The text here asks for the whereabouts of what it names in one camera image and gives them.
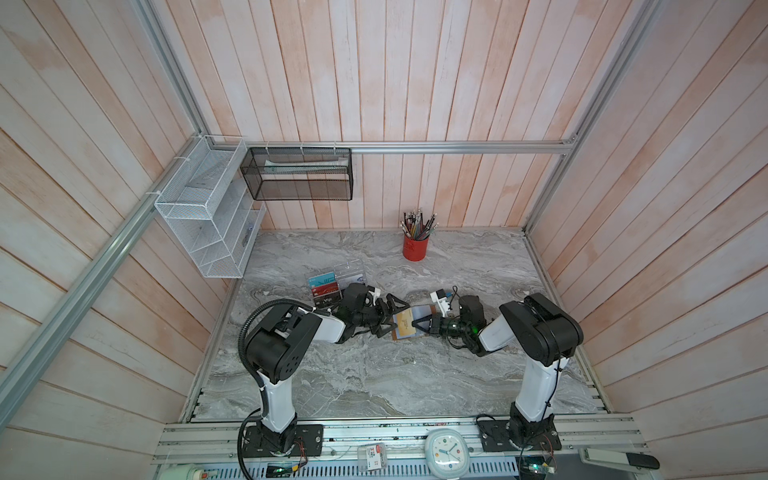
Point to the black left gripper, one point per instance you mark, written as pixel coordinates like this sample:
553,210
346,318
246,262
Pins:
391,306

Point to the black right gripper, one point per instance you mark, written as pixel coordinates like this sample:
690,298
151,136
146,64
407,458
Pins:
430,323

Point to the clear acrylic card display stand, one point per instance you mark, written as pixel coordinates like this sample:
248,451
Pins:
340,270

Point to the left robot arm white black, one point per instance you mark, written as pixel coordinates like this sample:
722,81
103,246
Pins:
276,336

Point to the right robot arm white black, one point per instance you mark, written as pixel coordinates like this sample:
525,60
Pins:
548,335

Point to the black VIP card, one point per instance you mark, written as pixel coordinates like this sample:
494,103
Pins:
327,301

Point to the red VIP card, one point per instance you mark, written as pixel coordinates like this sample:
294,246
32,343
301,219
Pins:
325,291

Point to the red metal pencil bucket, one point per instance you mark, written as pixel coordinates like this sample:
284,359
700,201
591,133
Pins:
414,250

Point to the bundle of coloured pencils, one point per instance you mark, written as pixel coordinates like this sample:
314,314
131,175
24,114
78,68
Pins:
416,226

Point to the white analog clock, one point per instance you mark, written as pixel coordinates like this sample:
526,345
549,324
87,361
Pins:
446,453

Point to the small red white box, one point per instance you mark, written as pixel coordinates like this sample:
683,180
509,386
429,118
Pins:
372,458

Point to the green circuit board right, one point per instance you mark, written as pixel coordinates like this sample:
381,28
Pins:
534,468

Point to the green circuit board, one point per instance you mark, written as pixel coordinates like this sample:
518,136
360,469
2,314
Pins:
534,468
281,470

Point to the green circuit board left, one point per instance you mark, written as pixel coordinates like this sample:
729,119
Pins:
281,470

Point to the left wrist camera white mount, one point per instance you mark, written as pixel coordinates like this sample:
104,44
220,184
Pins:
374,293

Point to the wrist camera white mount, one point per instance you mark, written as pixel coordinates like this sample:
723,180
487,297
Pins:
374,293
444,302

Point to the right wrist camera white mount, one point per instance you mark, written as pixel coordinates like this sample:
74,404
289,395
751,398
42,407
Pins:
444,302

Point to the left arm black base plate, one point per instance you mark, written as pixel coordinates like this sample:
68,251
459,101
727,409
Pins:
258,441

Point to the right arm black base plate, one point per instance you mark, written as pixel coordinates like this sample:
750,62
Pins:
516,433

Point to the black mesh wall basket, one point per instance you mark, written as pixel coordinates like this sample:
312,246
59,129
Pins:
298,173

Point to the white wire mesh shelf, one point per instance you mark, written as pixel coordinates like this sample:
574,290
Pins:
208,206

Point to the aluminium mounting rail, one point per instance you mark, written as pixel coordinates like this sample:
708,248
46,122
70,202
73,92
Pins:
212,446

